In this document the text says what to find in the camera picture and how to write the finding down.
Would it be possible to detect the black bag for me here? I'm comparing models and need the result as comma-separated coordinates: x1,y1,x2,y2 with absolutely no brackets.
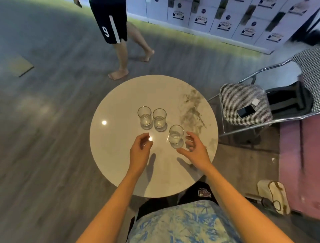
265,81,314,118

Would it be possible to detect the square floor plate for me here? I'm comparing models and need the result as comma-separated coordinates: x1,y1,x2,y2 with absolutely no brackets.
8,54,34,77

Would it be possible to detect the person's left hand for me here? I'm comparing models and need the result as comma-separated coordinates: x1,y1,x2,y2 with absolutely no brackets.
129,133,154,174

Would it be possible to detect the person's right hand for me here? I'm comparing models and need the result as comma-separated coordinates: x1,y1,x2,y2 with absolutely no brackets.
176,131,213,174

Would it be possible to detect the beige slipper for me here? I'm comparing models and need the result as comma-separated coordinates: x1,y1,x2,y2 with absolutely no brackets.
257,179,291,216

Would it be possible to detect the person's right forearm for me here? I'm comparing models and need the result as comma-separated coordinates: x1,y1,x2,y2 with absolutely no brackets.
200,164,294,243

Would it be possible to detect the person's left forearm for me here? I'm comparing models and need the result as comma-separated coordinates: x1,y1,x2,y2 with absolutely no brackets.
76,168,143,243

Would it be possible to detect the round white marble table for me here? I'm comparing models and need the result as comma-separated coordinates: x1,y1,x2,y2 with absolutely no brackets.
89,75,219,198

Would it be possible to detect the black smartphone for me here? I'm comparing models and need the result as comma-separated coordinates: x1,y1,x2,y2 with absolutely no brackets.
236,105,257,119

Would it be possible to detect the clear drinking glass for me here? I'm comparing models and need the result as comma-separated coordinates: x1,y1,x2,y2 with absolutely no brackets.
152,108,167,129
169,125,185,145
137,106,152,127

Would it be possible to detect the row of white boxes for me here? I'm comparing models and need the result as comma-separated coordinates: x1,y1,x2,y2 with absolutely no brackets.
126,0,320,54

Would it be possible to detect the pink mat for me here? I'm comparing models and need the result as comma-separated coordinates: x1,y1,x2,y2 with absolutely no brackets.
278,115,320,214

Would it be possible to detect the blue white patterned shirt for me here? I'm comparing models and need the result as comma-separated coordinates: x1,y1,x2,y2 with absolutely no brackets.
127,200,242,243

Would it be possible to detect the houndstooth metal frame chair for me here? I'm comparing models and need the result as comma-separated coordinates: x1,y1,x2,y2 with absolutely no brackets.
207,48,320,139

